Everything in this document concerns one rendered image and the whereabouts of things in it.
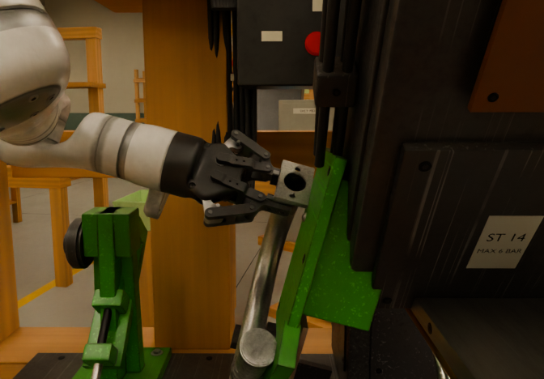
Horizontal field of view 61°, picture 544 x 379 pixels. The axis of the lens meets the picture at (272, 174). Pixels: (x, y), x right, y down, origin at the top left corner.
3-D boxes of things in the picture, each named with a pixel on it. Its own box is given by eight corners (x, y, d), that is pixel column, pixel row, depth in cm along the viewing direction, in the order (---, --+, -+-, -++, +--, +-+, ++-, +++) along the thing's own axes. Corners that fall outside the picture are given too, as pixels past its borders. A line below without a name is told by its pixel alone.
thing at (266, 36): (353, 85, 68) (356, -23, 65) (236, 85, 68) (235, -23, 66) (342, 89, 80) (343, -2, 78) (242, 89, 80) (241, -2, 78)
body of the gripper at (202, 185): (151, 170, 50) (235, 193, 51) (176, 114, 55) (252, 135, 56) (153, 205, 56) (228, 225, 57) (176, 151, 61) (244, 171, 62)
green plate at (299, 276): (356, 385, 45) (422, 178, 42) (274, 364, 45) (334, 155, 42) (340, 329, 57) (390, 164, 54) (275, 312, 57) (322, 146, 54)
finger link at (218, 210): (201, 219, 54) (249, 208, 56) (206, 233, 53) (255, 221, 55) (203, 208, 52) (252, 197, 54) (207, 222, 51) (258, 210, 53)
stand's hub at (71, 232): (79, 276, 66) (76, 224, 65) (57, 275, 66) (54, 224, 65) (99, 259, 73) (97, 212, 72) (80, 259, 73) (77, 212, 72)
